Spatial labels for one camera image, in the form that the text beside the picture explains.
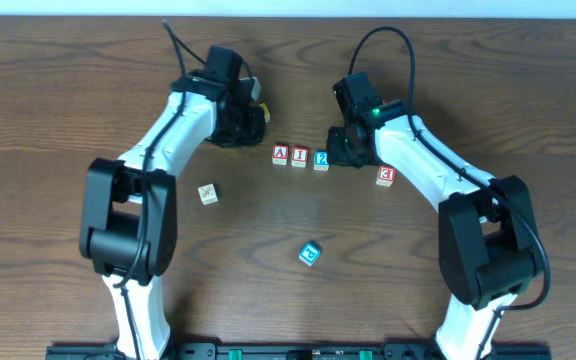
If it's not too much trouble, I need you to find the blue question mark block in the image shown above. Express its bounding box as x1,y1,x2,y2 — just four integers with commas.
313,150,329,171

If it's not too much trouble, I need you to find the red letter A block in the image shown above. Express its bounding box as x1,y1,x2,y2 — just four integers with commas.
272,144,289,166

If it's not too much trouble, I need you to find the red letter I block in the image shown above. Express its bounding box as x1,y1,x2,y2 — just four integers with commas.
290,147,309,168

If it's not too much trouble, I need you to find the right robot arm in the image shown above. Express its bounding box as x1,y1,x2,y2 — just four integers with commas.
327,98,550,359

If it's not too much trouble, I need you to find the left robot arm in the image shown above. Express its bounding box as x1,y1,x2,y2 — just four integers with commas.
79,75,265,359

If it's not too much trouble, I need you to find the yellow top block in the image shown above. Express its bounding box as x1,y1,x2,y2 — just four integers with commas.
259,103,271,123

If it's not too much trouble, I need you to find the red number 3 block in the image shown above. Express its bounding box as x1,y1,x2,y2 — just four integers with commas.
376,166,396,187

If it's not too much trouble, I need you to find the plain wooden picture block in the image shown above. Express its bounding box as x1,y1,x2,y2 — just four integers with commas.
198,183,219,205

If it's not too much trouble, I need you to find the blue tilted letter block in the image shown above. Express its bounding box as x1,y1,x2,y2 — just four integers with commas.
298,242,321,267

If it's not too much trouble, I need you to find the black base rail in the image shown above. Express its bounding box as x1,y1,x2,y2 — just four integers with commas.
45,342,553,360

